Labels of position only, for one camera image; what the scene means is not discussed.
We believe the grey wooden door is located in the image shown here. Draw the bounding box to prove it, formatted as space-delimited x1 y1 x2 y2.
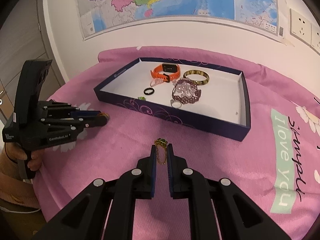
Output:
1 0 65 127

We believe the dark blue shallow box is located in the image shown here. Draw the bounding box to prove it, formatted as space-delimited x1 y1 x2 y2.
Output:
94 57 251 141

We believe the orange smart watch band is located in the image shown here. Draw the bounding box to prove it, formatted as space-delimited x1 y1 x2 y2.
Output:
150 63 181 83

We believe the tortoiseshell bangle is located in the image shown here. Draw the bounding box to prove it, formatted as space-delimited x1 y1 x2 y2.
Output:
183 70 210 86

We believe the pink plastic clip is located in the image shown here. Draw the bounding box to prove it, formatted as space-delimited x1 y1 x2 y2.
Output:
150 78 164 88

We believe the clear crystal bead bracelet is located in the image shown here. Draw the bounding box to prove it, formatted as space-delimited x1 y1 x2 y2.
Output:
175 81 198 99

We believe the person's left hand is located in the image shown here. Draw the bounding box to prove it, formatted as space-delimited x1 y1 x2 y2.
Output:
4 142 45 171

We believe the gold chain green ring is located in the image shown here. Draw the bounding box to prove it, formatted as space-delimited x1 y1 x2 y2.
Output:
153 138 169 165

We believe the pink floral bed sheet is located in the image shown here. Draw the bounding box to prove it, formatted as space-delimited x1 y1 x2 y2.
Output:
33 47 319 239

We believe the dark red beaded bracelet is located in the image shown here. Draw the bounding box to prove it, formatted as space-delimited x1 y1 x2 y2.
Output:
171 77 203 105

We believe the colourful wall map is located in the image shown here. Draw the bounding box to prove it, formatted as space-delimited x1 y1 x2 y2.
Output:
77 0 284 39

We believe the left forearm orange sleeve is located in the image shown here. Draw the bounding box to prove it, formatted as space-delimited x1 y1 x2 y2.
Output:
1 151 40 209

